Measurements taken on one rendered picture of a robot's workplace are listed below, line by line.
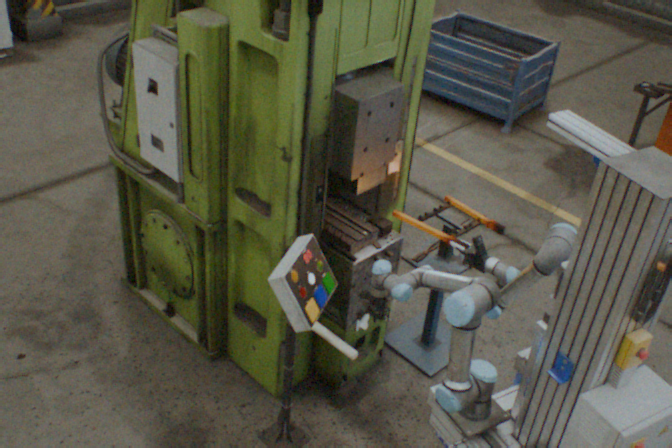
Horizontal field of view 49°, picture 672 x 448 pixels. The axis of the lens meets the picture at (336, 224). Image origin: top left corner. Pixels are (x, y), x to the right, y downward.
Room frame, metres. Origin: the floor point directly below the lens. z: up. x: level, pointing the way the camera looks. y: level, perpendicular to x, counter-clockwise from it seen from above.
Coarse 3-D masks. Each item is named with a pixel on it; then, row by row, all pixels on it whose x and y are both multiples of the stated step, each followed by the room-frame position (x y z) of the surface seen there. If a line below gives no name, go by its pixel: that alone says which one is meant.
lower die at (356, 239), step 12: (336, 204) 3.28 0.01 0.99; (324, 216) 3.16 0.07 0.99; (336, 216) 3.15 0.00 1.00; (348, 216) 3.17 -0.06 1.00; (324, 228) 3.07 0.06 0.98; (336, 228) 3.07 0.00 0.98; (348, 228) 3.07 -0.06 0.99; (372, 228) 3.09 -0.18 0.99; (336, 240) 3.01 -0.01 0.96; (348, 240) 2.98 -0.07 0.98; (360, 240) 2.99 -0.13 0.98; (372, 240) 3.06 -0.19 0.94
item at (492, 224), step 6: (444, 198) 3.53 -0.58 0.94; (450, 198) 3.52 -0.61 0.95; (456, 204) 3.47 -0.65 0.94; (462, 204) 3.47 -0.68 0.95; (468, 210) 3.41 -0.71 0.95; (474, 210) 3.42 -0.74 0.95; (474, 216) 3.38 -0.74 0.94; (480, 216) 3.36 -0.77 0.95; (486, 222) 3.32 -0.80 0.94; (492, 222) 3.30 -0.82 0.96; (498, 222) 3.30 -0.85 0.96; (492, 228) 3.30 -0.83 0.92; (498, 228) 3.27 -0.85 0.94; (504, 228) 3.26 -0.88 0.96
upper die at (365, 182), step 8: (384, 168) 3.08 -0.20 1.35; (328, 176) 3.07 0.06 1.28; (336, 176) 3.03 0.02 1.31; (360, 176) 2.96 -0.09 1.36; (368, 176) 3.00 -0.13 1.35; (376, 176) 3.04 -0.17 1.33; (384, 176) 3.09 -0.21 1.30; (344, 184) 3.00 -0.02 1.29; (352, 184) 2.96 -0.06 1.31; (360, 184) 2.96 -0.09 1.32; (368, 184) 3.00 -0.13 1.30; (376, 184) 3.05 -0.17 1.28; (352, 192) 2.96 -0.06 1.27; (360, 192) 2.96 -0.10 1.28
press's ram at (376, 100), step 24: (360, 72) 3.21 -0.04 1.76; (336, 96) 2.99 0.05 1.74; (360, 96) 2.96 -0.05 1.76; (384, 96) 3.03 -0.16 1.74; (336, 120) 2.99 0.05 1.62; (360, 120) 2.92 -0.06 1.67; (384, 120) 3.04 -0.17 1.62; (336, 144) 2.98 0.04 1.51; (360, 144) 2.93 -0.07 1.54; (384, 144) 3.06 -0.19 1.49; (336, 168) 2.97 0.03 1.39; (360, 168) 2.95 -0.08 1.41
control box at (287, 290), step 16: (304, 240) 2.66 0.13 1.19; (288, 256) 2.55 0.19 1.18; (304, 256) 2.56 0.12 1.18; (320, 256) 2.66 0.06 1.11; (288, 272) 2.42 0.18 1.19; (304, 272) 2.50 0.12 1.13; (320, 272) 2.60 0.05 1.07; (272, 288) 2.39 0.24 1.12; (288, 288) 2.37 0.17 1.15; (288, 304) 2.37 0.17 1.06; (304, 304) 2.39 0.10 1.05; (304, 320) 2.35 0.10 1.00
